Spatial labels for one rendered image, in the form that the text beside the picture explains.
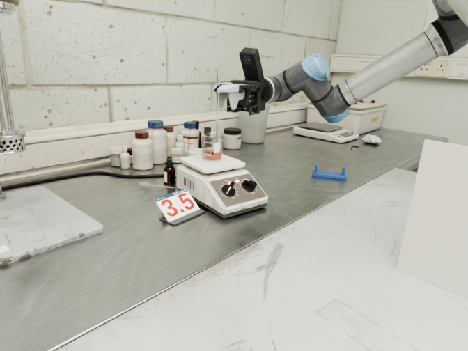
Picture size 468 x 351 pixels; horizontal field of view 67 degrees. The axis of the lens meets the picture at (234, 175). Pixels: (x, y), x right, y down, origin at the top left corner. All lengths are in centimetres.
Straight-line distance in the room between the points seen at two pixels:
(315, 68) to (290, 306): 66
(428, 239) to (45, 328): 55
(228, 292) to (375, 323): 20
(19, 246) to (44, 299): 15
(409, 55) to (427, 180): 52
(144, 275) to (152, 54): 85
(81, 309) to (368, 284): 42
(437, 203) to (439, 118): 149
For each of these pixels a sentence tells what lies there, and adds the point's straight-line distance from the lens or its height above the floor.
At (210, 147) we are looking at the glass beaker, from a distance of 83.
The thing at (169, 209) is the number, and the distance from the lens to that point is 74.
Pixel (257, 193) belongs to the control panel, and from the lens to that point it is 80.
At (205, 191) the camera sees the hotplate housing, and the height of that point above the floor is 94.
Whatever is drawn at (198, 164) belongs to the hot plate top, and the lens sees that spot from 81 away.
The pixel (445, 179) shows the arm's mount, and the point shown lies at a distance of 60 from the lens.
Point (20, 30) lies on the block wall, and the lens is 109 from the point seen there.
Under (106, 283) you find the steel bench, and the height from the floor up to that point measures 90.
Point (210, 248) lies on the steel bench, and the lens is 64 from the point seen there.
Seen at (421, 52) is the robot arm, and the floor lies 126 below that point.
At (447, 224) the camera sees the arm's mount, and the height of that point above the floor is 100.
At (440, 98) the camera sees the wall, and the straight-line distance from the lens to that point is 207.
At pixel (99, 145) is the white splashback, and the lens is 114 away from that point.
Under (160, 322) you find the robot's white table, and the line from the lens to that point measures 49.
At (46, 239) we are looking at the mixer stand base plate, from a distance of 70.
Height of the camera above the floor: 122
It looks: 18 degrees down
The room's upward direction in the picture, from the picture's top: 3 degrees clockwise
